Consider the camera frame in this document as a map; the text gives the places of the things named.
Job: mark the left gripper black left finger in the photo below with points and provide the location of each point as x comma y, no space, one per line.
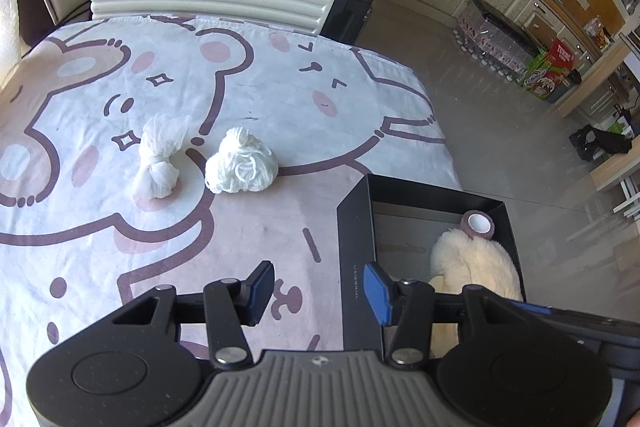
256,292

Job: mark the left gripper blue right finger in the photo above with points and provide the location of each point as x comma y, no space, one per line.
382,294

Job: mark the cream fluffy plush slipper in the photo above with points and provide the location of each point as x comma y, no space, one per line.
458,260

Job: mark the black open storage box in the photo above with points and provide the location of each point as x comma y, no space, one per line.
396,223

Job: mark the bear print bed sheet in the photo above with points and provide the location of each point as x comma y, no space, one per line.
75,243

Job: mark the knotted white plastic bag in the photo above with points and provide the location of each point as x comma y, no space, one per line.
162,138

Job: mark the wooden table with white legs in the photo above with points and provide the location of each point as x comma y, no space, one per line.
617,169

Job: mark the red green carton box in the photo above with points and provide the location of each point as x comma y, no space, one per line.
548,69

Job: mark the shrink-wrapped water bottle pack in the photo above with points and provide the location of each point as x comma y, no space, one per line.
494,40

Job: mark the white paper towel sheet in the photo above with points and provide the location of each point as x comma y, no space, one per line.
10,40

